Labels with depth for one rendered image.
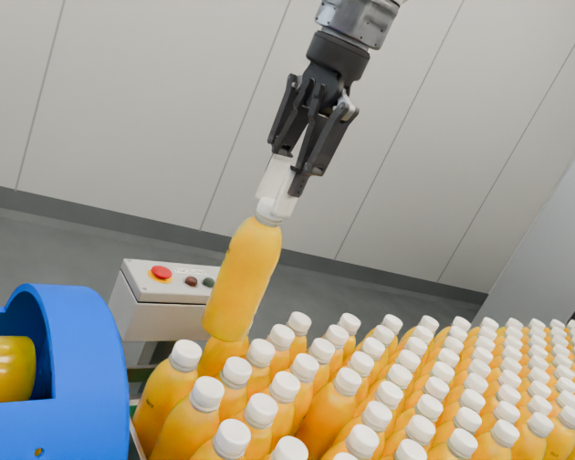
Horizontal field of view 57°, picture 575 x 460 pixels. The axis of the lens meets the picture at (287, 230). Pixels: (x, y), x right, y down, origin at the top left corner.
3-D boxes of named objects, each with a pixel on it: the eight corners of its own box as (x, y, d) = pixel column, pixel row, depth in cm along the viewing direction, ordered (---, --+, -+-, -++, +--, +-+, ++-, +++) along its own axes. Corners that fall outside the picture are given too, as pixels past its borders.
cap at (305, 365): (286, 370, 81) (290, 360, 80) (297, 360, 84) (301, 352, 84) (307, 384, 80) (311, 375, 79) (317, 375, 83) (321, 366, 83)
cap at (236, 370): (251, 381, 75) (256, 371, 74) (236, 392, 71) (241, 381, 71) (230, 365, 76) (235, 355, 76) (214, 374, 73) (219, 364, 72)
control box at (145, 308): (106, 306, 92) (123, 256, 89) (205, 308, 105) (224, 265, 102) (122, 342, 85) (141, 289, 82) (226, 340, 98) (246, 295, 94)
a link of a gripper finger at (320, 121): (337, 91, 67) (344, 92, 66) (311, 175, 69) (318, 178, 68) (314, 82, 65) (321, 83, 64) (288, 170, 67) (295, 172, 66)
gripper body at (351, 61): (303, 21, 65) (275, 91, 68) (343, 36, 59) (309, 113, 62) (346, 42, 70) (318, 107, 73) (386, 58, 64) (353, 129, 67)
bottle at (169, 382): (146, 433, 83) (185, 339, 77) (174, 464, 80) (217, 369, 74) (109, 451, 77) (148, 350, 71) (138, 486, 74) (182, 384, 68)
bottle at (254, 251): (243, 317, 83) (286, 213, 77) (249, 344, 77) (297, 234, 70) (199, 308, 80) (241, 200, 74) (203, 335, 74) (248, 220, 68)
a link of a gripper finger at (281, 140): (311, 80, 65) (307, 75, 66) (269, 153, 70) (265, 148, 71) (334, 89, 68) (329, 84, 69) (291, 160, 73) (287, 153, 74)
